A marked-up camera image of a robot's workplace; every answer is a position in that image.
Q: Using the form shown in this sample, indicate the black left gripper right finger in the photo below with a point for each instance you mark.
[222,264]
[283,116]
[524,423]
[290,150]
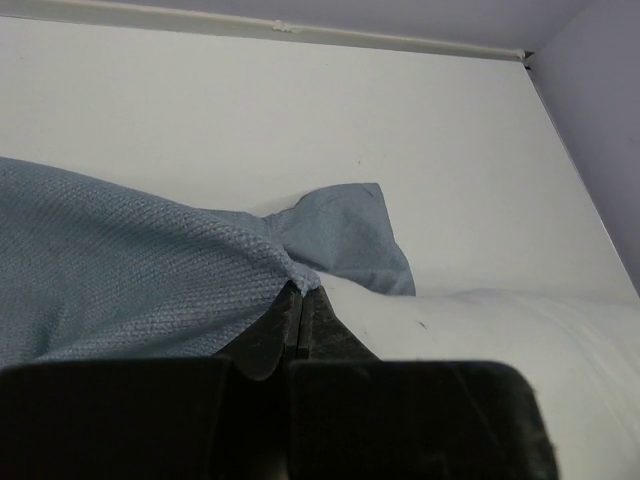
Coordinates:
[363,418]

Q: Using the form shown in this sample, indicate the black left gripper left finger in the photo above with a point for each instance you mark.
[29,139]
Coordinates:
[129,419]

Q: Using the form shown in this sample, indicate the blue-grey fabric pillowcase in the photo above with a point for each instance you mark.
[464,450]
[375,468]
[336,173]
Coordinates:
[91,269]

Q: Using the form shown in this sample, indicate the white pillow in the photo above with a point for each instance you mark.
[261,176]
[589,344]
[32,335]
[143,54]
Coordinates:
[580,356]

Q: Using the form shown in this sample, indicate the aluminium back table rail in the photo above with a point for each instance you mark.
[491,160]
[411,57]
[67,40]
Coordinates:
[167,19]

